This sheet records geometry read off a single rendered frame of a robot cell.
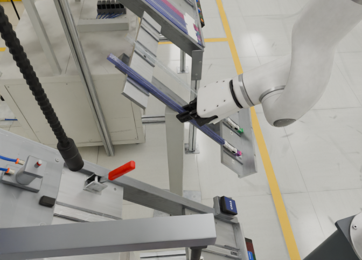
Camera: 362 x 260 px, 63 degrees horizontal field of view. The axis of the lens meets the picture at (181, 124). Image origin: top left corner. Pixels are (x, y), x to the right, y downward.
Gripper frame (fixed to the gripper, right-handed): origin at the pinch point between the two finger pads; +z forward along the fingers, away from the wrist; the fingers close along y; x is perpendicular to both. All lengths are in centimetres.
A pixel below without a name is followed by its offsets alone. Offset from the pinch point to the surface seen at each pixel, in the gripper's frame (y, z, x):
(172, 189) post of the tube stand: -8, 38, 47
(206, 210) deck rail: 22.2, 0.6, 12.8
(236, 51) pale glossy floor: -151, 22, 97
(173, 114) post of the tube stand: -7.9, 8.8, 6.0
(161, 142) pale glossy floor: -55, 66, 68
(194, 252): 46, -23, -30
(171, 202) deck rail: 23.9, 3.4, 1.9
